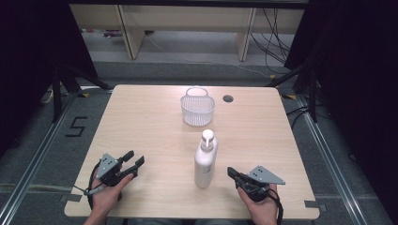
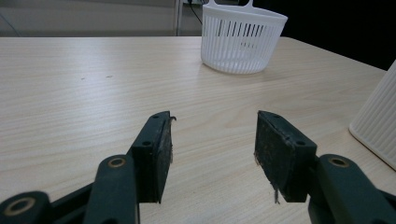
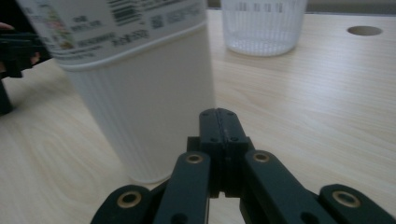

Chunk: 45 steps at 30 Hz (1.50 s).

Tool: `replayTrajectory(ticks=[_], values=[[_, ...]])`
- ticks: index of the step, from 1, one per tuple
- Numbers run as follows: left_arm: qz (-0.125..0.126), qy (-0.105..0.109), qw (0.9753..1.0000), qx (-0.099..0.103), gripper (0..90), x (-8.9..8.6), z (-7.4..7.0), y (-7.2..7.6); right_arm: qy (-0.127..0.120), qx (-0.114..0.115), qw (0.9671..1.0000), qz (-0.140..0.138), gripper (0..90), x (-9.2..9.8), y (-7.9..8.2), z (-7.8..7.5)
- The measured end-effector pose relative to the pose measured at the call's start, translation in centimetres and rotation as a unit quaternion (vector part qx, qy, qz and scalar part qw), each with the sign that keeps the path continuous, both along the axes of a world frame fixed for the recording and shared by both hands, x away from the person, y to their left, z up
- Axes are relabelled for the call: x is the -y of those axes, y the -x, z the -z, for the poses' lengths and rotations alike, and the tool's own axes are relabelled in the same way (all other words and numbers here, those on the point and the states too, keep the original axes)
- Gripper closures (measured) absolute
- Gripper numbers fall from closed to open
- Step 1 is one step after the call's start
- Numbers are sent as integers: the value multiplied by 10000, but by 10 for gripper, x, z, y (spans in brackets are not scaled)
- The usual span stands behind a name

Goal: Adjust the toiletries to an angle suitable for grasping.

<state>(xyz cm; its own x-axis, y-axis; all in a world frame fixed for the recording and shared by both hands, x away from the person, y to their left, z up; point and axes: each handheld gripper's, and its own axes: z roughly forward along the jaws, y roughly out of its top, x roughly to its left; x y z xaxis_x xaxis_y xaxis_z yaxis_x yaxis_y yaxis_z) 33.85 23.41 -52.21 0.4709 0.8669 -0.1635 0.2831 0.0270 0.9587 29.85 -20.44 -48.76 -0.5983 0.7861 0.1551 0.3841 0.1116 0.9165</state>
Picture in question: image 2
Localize black cable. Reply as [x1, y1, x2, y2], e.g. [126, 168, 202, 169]
[188, 0, 204, 25]

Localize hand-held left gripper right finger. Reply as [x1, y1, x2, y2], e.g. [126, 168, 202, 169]
[253, 110, 318, 203]

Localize white ribbed plastic bottle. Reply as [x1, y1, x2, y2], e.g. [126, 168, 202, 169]
[348, 59, 396, 172]

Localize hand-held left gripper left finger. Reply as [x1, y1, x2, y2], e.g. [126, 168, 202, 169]
[127, 110, 177, 204]

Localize white slotted plastic basket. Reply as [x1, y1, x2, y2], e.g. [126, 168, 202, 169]
[200, 0, 289, 76]

